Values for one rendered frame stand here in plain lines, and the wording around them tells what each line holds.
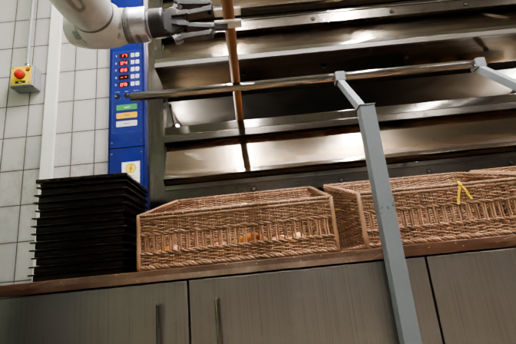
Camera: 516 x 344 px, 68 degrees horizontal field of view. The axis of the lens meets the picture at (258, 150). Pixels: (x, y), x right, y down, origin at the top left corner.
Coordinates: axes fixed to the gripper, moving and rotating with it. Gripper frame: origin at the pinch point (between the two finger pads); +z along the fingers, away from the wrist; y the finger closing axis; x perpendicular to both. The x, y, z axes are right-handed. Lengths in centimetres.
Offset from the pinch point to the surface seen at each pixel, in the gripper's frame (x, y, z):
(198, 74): -63, -19, -17
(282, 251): -21, 59, 9
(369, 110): -9.9, 25.5, 35.4
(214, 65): -58, -20, -9
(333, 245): -21, 59, 23
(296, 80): -32.7, 3.1, 20.4
